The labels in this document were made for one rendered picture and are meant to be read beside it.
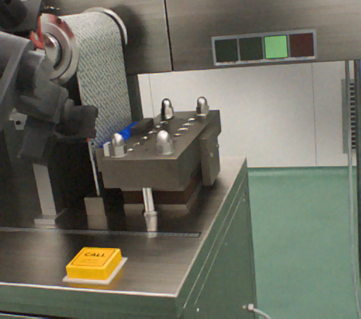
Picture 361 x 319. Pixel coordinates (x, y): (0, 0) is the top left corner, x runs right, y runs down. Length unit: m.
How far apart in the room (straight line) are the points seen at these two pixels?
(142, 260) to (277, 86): 2.86
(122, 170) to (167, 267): 0.25
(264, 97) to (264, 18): 2.45
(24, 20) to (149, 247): 0.46
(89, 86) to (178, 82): 2.73
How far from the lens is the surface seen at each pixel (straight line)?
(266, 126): 3.74
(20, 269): 0.96
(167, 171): 0.99
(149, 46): 1.33
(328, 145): 3.75
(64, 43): 1.05
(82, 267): 0.87
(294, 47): 1.25
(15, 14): 0.94
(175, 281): 0.83
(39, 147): 0.90
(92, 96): 1.10
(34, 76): 0.48
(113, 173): 1.03
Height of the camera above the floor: 1.32
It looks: 15 degrees down
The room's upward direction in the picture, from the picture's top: 7 degrees counter-clockwise
